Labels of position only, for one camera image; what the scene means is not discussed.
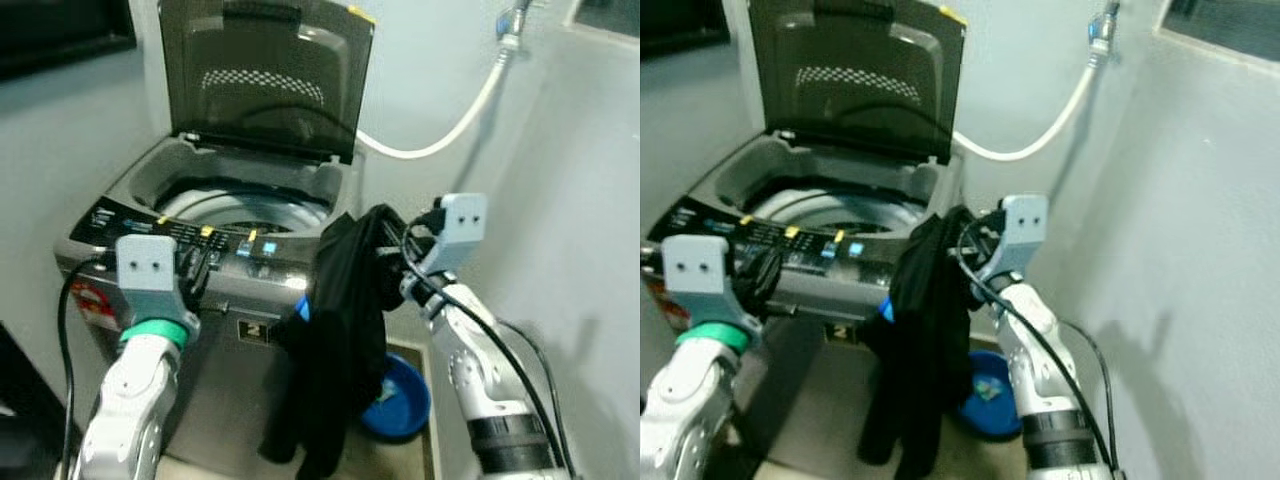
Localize black garment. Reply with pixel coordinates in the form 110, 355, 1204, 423
855, 204, 987, 480
258, 204, 411, 480

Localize grey top-load washing machine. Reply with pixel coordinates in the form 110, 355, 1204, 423
55, 133, 361, 473
645, 130, 967, 473

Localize blue plastic basin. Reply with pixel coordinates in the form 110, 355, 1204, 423
360, 350, 434, 444
955, 350, 1022, 442

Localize dark tinted washer lid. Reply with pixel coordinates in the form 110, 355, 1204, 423
747, 0, 969, 167
157, 0, 377, 167

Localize grey framed window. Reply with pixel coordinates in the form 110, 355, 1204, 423
564, 0, 641, 42
1154, 0, 1280, 73

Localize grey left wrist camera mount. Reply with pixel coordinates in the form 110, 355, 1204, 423
661, 261, 762, 337
114, 232, 202, 324

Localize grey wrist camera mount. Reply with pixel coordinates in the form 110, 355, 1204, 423
985, 193, 1050, 277
661, 261, 762, 337
419, 192, 490, 277
114, 232, 202, 324

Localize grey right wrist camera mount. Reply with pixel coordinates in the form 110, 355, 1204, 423
985, 193, 1050, 277
419, 192, 490, 277

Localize white water hose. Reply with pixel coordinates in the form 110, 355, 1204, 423
950, 42, 1107, 164
354, 40, 517, 162

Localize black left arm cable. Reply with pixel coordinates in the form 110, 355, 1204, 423
55, 257, 122, 480

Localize metal wall tap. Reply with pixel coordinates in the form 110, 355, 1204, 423
495, 0, 532, 53
1087, 0, 1122, 57

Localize dark window frame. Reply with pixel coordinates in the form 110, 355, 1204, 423
640, 0, 737, 58
0, 0, 137, 83

